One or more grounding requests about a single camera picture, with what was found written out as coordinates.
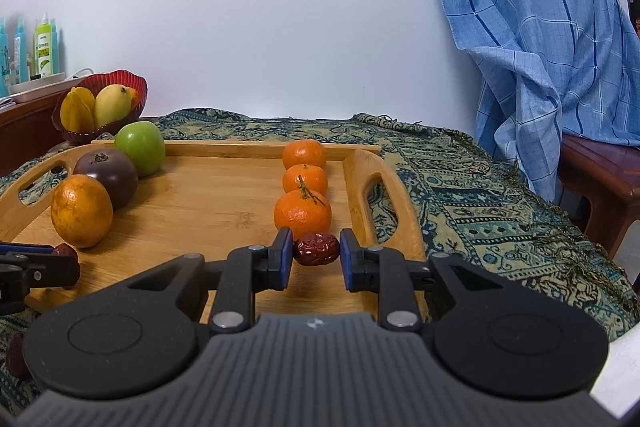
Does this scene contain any red jujube date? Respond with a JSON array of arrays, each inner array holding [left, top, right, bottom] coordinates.
[[52, 243, 78, 259], [293, 233, 340, 265], [4, 333, 32, 381]]

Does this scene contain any mandarin with stem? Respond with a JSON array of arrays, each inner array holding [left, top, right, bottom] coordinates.
[[273, 182, 332, 241]]

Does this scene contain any large orange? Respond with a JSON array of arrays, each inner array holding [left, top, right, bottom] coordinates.
[[50, 174, 113, 249]]

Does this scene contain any wooden serving tray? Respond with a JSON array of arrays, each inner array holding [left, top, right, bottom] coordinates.
[[1, 140, 425, 315]]

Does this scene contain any patterned green table cloth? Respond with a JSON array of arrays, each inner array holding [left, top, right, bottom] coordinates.
[[9, 109, 639, 426]]

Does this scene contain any middle mandarin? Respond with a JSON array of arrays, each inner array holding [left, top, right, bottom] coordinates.
[[282, 164, 329, 195]]

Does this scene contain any wooden sideboard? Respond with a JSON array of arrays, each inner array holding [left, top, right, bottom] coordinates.
[[0, 94, 64, 176]]

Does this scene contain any far mandarin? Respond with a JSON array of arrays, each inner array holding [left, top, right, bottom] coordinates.
[[282, 139, 326, 169]]

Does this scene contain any dark purple round fruit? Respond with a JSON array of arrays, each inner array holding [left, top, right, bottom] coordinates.
[[74, 147, 138, 210]]

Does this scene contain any yellow starfruit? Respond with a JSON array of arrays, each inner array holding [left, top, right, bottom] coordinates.
[[60, 87, 96, 133]]

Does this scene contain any white flat box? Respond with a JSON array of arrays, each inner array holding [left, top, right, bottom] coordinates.
[[8, 74, 74, 104]]

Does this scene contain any green apple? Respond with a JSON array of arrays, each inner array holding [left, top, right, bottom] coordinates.
[[115, 121, 165, 178]]

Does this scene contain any yellow mango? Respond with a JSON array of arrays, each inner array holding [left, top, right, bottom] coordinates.
[[93, 84, 131, 128]]

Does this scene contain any teal spray bottle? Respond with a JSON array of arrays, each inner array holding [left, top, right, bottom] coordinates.
[[0, 17, 11, 98], [14, 17, 29, 83]]

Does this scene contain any red fruit bowl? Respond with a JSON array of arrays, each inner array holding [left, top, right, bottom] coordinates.
[[52, 69, 148, 145]]

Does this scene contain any green white bottle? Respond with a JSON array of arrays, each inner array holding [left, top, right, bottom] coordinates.
[[34, 14, 54, 77]]

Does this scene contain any dark wooden side table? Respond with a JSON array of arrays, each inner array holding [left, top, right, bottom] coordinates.
[[558, 134, 640, 259]]

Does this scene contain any white towel right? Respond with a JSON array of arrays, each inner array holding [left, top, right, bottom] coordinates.
[[590, 324, 640, 418]]

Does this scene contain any blue checked cloth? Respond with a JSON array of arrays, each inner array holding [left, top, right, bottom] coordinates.
[[440, 0, 639, 200]]

